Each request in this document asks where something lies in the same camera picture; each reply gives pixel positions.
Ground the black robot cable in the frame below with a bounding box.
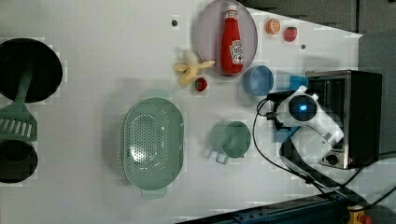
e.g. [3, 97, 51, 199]
[251, 98, 396, 213]

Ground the yellow red clamp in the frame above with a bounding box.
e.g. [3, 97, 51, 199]
[347, 205, 373, 224]

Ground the large red strawberry toy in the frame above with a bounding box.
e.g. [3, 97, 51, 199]
[284, 27, 298, 42]

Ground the grey oval plate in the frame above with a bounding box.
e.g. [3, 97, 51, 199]
[194, 0, 258, 76]

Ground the large black cylinder cup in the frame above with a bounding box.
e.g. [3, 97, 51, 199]
[0, 38, 63, 103]

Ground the red ketchup bottle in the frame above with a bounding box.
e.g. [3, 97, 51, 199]
[220, 5, 244, 76]

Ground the small black cylinder cup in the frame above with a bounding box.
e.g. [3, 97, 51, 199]
[0, 140, 38, 184]

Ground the green colander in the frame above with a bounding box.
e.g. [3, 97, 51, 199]
[122, 89, 184, 200]

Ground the orange slice toy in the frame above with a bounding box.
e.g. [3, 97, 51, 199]
[265, 19, 281, 35]

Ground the green mug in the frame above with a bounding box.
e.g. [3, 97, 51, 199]
[210, 120, 251, 165]

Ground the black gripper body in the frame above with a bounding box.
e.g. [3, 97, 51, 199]
[267, 91, 293, 131]

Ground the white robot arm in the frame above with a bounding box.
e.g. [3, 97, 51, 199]
[265, 86, 369, 206]

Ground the blue bowl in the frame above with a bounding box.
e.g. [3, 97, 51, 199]
[242, 65, 274, 96]

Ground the green spatula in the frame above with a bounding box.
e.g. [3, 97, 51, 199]
[0, 71, 37, 142]

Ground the blue metal frame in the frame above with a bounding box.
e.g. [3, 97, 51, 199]
[178, 193, 352, 224]

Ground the small red strawberry toy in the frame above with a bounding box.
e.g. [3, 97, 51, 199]
[194, 77, 208, 92]

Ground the peeled toy banana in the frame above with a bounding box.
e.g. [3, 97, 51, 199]
[174, 50, 215, 86]

